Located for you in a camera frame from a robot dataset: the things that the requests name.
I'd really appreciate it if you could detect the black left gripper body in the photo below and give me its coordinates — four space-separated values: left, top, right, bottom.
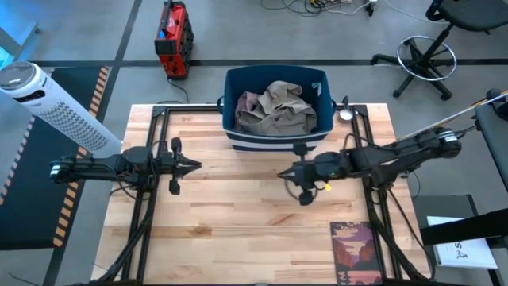
152 137 188 195

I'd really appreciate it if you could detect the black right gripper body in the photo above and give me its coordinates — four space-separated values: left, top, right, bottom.
292 142 319 207

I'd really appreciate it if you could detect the beige khaki garment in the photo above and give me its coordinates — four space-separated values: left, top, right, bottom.
234 79 319 137

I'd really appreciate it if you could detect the pink knit garment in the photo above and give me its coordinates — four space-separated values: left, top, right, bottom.
236 90 262 121

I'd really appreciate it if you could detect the small round silver lamp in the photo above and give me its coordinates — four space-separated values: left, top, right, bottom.
338 95 355 122

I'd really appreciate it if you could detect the navy white striped fabric basket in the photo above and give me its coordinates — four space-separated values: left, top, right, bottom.
216 64 337 153

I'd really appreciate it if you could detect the landscape poster card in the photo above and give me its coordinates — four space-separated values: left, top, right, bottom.
329 220 385 286

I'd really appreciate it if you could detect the white tower fan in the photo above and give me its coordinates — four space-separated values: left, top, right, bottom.
0 60 124 157

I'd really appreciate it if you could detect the dark grey box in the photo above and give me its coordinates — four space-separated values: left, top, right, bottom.
411 193 480 240

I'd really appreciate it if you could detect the black mat orange striped edge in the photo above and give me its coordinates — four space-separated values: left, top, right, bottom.
0 65 111 252

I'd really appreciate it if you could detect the yellow rod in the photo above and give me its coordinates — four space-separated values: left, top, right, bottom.
399 89 508 141

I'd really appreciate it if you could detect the black office stool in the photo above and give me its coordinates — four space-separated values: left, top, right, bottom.
370 0 508 102

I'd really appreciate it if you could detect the black bar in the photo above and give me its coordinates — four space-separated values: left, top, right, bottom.
419 207 508 248

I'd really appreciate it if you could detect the white paper booklet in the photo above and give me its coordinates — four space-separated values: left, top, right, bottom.
425 214 499 271

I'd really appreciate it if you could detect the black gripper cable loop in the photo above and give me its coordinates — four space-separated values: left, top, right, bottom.
284 177 319 202

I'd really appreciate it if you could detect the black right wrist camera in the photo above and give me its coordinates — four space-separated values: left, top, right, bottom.
317 151 351 180

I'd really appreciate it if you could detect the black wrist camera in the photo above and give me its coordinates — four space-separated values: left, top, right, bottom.
122 145 154 168
317 151 351 180

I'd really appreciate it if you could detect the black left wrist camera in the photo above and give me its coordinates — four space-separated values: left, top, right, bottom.
122 145 154 168

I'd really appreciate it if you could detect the black metal rig frame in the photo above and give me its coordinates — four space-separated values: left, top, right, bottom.
78 103 434 286

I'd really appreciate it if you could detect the black radio power cable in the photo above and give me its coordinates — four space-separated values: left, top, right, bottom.
157 77 192 106

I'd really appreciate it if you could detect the floor cable tangle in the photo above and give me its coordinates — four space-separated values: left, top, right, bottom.
260 0 379 18

